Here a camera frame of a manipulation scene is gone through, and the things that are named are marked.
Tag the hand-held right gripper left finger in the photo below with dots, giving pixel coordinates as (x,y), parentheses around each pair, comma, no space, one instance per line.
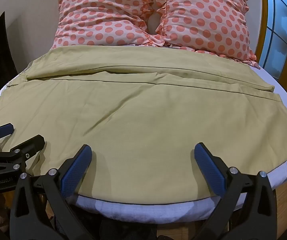
(75,173)

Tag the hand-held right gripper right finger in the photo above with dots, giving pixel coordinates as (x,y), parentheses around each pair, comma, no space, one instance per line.
(210,170)

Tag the olive green bed sheet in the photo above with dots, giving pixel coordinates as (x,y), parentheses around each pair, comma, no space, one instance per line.
(143,120)

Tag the pink polka dot pillow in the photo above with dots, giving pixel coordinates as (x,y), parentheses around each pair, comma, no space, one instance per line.
(101,17)
(208,17)

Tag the yellow framed window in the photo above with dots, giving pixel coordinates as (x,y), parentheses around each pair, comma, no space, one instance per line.
(281,30)

